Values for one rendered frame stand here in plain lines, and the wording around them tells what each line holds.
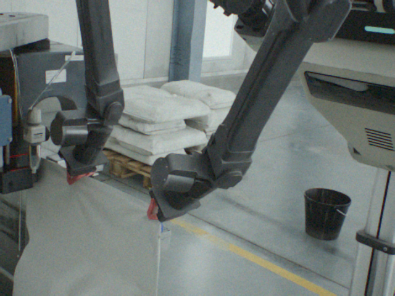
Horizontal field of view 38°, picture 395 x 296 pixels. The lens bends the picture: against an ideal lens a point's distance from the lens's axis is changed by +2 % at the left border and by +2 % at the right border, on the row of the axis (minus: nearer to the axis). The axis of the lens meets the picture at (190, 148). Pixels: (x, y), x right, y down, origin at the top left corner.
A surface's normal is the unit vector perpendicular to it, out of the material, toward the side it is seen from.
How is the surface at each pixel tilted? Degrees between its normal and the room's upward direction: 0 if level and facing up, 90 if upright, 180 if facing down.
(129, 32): 90
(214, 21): 90
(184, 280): 0
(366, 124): 130
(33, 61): 90
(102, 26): 104
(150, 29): 90
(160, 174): 75
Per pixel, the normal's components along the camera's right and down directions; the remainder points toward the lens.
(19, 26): 0.99, 0.11
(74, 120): 0.56, 0.53
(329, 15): 0.23, 0.81
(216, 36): 0.73, 0.25
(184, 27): -0.69, 0.15
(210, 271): 0.08, -0.95
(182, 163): 0.51, -0.57
